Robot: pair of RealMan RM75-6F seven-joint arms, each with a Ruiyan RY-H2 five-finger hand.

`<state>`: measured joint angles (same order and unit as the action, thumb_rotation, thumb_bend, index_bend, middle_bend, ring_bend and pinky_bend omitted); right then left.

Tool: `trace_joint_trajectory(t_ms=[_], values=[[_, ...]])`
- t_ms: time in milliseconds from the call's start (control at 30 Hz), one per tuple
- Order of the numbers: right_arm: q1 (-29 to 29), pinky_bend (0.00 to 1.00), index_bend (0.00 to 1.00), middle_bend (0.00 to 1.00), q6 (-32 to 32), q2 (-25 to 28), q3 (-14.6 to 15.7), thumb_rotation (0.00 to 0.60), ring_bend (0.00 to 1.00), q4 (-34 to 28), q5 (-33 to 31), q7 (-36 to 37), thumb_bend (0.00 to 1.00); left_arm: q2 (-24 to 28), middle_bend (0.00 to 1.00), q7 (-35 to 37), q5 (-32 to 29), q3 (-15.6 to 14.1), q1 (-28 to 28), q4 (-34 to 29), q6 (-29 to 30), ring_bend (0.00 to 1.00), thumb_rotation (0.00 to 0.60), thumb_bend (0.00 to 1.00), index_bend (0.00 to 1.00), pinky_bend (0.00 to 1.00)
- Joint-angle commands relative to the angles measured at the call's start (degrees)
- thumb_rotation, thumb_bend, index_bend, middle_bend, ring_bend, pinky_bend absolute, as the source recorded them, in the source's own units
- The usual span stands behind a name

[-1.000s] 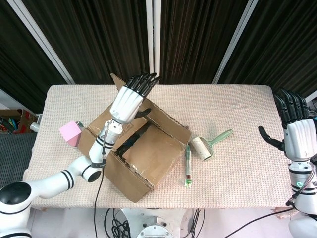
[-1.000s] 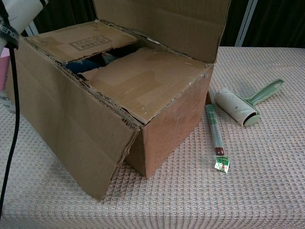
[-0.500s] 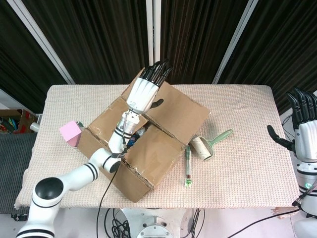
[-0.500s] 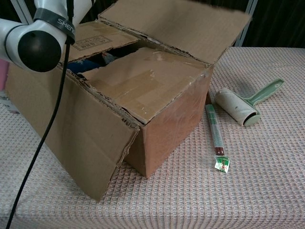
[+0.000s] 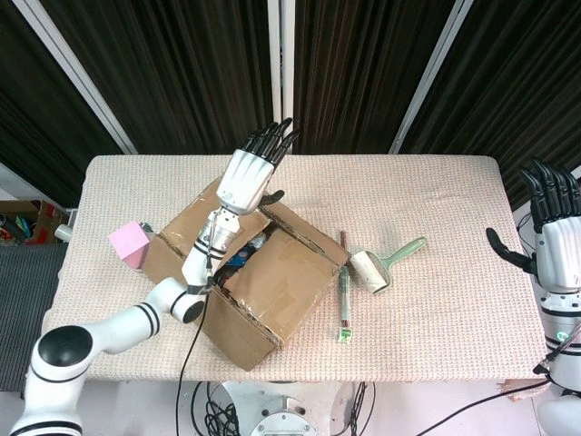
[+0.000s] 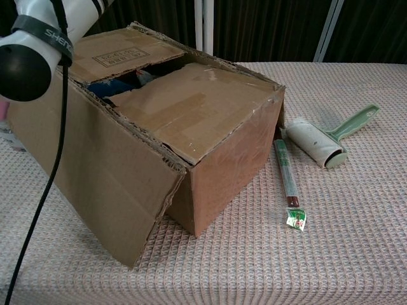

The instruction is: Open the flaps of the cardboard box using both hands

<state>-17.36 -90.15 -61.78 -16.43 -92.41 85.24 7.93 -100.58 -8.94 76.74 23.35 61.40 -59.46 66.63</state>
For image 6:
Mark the pink cube box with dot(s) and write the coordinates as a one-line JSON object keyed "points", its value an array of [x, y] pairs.
{"points": [[4, 109]]}

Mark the white frame post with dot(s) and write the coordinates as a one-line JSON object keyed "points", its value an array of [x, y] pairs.
{"points": [[204, 22], [327, 31]]}

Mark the white blue snack packet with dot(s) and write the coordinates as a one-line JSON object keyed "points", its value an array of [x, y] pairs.
{"points": [[143, 76]]}

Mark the clear jar of clips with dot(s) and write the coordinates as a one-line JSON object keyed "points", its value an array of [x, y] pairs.
{"points": [[9, 136]]}

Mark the green lint roller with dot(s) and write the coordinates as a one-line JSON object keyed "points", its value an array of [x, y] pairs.
{"points": [[313, 143]]}

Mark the small green sachet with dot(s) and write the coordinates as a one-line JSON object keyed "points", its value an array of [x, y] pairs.
{"points": [[296, 219]]}

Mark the chopsticks in green-white wrapper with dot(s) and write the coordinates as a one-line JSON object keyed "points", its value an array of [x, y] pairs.
{"points": [[287, 173]]}

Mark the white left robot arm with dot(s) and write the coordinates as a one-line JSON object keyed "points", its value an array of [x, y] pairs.
{"points": [[22, 73]]}

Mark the blue cookie box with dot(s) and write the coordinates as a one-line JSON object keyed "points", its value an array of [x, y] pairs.
{"points": [[111, 87]]}

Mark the large brown cardboard box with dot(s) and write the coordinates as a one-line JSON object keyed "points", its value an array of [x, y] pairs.
{"points": [[121, 178]]}

